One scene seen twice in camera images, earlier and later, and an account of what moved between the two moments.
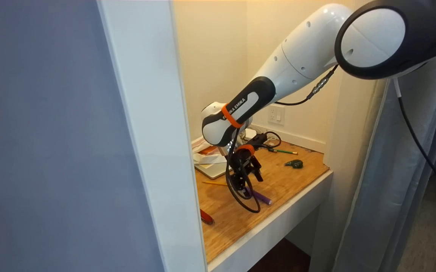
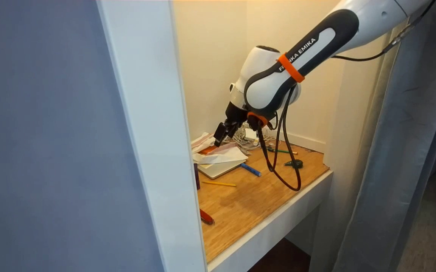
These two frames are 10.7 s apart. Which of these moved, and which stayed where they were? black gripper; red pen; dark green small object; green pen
Moved: black gripper
Stayed: red pen; dark green small object; green pen
